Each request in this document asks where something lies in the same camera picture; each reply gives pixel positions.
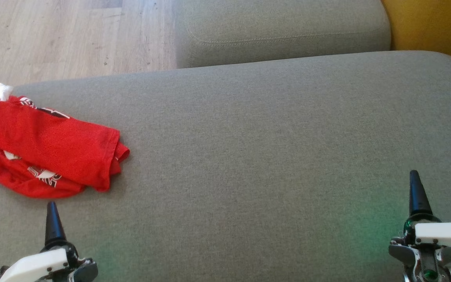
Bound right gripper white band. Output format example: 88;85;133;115
389;170;451;282

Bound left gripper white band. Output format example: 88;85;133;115
0;201;99;282

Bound red white basketball shorts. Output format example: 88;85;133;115
0;150;86;199

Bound red white basketball jersey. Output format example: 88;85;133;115
0;83;130;192

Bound grey fabric sofa seat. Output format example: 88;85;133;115
0;50;451;282

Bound yellow cushion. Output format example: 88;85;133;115
381;0;451;75

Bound grey sofa back cushion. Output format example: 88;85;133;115
175;0;391;69

